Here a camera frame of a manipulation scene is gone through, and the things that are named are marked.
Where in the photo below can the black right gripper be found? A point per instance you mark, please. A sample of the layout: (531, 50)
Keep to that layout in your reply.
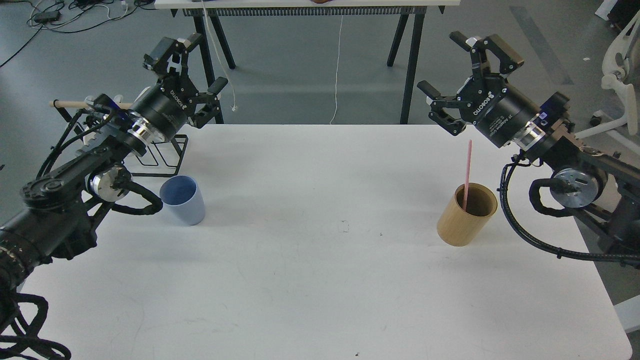
(497, 109)

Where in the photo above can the bamboo cylinder holder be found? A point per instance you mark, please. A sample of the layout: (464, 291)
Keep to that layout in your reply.
(458, 226)

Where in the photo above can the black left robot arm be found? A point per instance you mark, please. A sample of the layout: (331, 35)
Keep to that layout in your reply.
(84, 178)

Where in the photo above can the white office chair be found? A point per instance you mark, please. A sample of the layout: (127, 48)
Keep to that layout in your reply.
(620, 73)

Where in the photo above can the wooden rack dowel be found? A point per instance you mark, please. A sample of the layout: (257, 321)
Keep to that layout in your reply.
(60, 104)

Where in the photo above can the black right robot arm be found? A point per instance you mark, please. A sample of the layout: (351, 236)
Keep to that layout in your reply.
(586, 183)

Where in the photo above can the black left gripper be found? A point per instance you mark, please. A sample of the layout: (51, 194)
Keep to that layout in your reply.
(161, 111)

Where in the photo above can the background trestle table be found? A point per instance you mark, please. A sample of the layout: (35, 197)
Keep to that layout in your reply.
(320, 62)

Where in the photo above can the black wire cup rack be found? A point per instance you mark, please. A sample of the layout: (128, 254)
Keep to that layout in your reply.
(161, 160)

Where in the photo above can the blue plastic cup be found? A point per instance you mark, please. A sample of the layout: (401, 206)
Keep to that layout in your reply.
(182, 195)

